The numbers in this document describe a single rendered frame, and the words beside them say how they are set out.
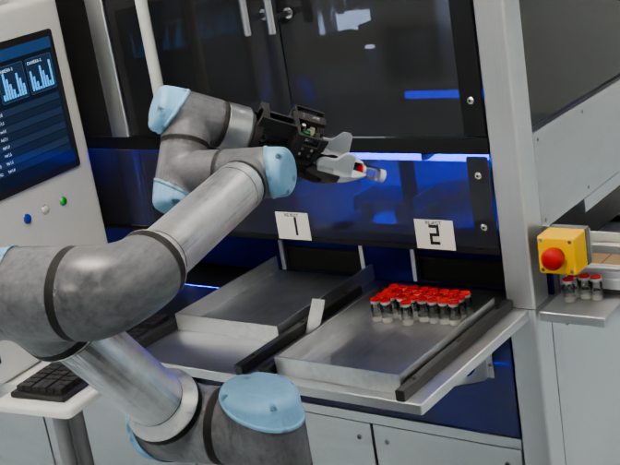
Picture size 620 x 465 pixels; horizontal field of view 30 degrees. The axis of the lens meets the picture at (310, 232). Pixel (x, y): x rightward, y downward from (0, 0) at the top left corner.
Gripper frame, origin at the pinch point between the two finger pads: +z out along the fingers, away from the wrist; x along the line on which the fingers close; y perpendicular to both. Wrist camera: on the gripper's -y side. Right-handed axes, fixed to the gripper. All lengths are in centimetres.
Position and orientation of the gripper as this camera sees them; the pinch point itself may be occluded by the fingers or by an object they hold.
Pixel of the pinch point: (354, 171)
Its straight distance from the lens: 190.6
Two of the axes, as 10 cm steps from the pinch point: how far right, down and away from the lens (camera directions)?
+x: -0.9, -7.4, 6.7
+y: 4.2, -6.4, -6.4
